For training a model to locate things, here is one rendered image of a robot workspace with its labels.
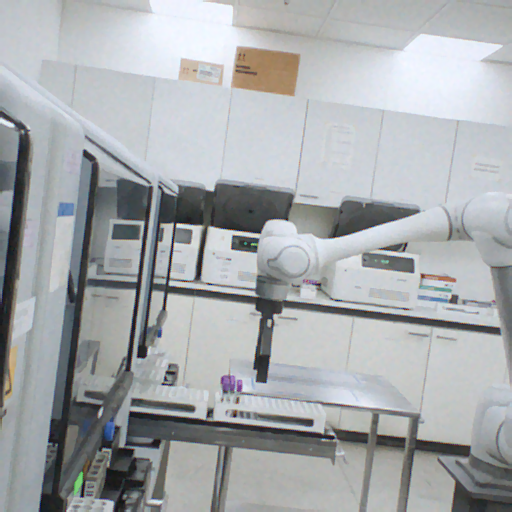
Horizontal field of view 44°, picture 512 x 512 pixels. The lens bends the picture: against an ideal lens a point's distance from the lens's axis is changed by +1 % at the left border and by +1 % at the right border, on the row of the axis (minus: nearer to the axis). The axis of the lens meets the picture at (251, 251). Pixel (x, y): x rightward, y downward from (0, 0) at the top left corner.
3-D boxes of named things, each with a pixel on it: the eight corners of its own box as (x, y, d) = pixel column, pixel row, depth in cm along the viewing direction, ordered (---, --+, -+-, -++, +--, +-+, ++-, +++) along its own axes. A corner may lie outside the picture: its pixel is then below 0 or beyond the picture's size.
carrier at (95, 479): (93, 482, 121) (98, 451, 121) (104, 483, 122) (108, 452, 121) (81, 511, 110) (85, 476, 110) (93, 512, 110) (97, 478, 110)
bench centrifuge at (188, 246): (105, 272, 397) (117, 170, 394) (123, 264, 459) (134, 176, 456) (193, 283, 398) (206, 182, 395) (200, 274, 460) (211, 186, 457)
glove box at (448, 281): (422, 284, 447) (424, 270, 447) (417, 282, 460) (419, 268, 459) (456, 289, 448) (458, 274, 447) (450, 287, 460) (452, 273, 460)
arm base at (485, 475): (506, 463, 201) (508, 446, 201) (542, 495, 179) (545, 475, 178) (448, 456, 200) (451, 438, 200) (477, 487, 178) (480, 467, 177)
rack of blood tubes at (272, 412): (212, 425, 167) (215, 402, 167) (212, 413, 177) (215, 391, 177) (323, 438, 169) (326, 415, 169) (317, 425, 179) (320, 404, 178)
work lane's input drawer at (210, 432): (72, 438, 164) (76, 404, 163) (84, 421, 178) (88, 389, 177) (350, 469, 168) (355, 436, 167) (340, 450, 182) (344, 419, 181)
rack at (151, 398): (91, 412, 166) (94, 388, 165) (98, 400, 176) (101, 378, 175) (205, 424, 167) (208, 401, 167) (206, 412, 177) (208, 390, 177)
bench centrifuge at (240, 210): (199, 284, 399) (213, 175, 396) (202, 274, 461) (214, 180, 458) (287, 295, 403) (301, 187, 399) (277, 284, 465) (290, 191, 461)
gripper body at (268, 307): (285, 302, 167) (280, 336, 167) (282, 298, 175) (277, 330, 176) (257, 298, 167) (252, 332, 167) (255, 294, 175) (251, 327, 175)
